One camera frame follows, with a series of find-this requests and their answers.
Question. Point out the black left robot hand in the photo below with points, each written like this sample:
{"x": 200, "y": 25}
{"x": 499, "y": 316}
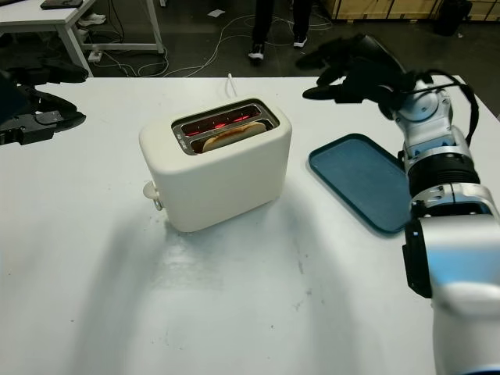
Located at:
{"x": 47, "y": 121}

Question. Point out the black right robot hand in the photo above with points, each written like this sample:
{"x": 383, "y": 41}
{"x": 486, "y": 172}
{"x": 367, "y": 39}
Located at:
{"x": 375, "y": 78}

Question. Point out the browned toast slice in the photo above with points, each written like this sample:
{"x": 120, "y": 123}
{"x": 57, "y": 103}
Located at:
{"x": 234, "y": 136}

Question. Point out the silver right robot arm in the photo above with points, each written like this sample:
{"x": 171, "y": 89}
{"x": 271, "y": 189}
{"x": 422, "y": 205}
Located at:
{"x": 457, "y": 254}

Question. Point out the cream toaster lever knob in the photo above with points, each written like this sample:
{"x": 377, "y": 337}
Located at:
{"x": 149, "y": 190}

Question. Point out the person in black trousers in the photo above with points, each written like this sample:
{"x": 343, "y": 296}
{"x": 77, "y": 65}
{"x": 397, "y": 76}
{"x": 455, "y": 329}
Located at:
{"x": 261, "y": 23}

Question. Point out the cream white two-slot toaster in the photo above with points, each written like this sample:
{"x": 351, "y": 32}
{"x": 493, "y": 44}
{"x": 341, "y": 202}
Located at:
{"x": 218, "y": 187}

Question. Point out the wooden pallet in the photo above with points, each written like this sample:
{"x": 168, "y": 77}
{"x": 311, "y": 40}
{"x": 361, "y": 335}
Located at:
{"x": 375, "y": 8}

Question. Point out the white floor power strip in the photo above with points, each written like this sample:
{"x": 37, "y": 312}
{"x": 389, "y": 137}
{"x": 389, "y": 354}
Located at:
{"x": 95, "y": 56}

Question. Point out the black bin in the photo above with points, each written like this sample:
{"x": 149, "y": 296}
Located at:
{"x": 451, "y": 17}

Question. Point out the dark teal plastic tray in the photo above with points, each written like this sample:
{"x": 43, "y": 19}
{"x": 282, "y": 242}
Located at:
{"x": 359, "y": 176}

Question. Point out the white office desk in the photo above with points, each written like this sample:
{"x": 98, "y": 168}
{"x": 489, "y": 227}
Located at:
{"x": 35, "y": 19}

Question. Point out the white shoes under desk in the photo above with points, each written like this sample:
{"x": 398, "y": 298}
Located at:
{"x": 91, "y": 18}

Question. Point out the black device on desk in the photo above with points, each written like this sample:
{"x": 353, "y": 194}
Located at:
{"x": 58, "y": 4}

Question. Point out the white paper sheet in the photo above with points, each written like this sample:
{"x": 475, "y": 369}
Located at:
{"x": 215, "y": 12}

